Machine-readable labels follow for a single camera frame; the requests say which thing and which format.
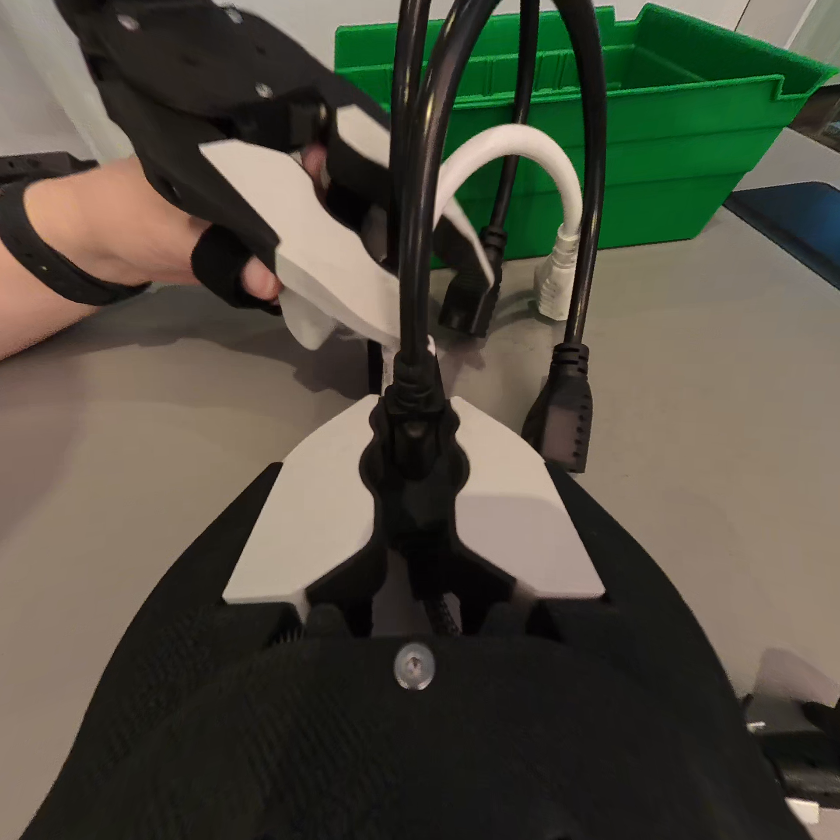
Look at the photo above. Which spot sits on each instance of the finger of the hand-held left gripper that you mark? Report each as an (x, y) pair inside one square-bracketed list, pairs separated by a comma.
[(364, 134)]

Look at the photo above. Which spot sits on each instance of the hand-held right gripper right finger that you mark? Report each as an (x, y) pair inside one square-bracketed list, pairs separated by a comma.
[(518, 518)]

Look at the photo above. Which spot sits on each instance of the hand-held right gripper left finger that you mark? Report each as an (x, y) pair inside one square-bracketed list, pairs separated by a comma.
[(315, 499)]

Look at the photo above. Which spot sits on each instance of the black power strip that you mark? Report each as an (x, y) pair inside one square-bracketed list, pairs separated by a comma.
[(423, 518)]

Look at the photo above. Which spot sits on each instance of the person's left forearm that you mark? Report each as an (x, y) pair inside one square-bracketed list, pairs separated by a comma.
[(26, 321)]

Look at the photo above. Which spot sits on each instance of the person's left hand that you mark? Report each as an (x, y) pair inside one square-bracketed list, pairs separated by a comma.
[(105, 223)]

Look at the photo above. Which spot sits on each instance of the black flat object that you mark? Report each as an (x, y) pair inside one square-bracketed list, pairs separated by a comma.
[(46, 167)]

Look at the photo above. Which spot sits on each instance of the black wristband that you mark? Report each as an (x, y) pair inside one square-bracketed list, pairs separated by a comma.
[(16, 229)]

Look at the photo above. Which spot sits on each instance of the green plastic bin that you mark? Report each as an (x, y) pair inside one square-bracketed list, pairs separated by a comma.
[(689, 164)]

